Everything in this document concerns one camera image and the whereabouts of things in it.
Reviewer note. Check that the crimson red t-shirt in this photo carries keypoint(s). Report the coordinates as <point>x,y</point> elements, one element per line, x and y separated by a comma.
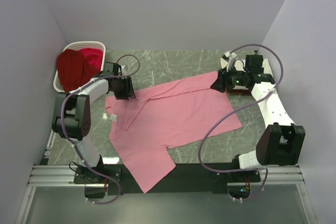
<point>94,56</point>

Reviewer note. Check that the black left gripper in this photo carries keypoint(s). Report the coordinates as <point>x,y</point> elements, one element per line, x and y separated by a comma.
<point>125,92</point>

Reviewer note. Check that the folded white t-shirt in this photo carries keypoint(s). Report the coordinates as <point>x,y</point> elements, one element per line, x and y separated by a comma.
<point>257,66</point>

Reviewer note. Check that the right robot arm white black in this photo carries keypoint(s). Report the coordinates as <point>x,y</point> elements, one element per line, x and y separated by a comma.
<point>282,140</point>

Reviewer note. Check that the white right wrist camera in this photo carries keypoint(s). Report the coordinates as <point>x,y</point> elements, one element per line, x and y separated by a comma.
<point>227,60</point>

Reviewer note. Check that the pink t-shirt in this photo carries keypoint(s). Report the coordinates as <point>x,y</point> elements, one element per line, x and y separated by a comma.
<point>166,116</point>

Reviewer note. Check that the white perforated laundry basket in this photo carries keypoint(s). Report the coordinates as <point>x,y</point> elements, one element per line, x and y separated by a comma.
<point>77,46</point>

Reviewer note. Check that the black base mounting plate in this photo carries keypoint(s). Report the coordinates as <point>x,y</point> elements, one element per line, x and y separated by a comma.
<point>184,178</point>

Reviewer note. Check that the folded dark red t-shirt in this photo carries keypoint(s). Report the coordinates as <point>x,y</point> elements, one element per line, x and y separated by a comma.
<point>239,92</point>

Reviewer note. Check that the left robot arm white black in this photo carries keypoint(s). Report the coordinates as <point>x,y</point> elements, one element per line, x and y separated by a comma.
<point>72,116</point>

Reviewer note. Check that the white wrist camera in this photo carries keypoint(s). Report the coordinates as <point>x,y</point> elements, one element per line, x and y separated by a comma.
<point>227,60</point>
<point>112,69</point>

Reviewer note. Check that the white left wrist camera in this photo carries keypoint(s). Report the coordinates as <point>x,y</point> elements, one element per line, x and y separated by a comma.
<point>112,69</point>

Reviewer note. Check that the aluminium rail frame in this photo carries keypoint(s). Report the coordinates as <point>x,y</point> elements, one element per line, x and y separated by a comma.
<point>62,176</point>

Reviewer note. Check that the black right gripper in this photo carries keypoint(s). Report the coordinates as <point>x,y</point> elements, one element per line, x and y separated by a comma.
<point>223,80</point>

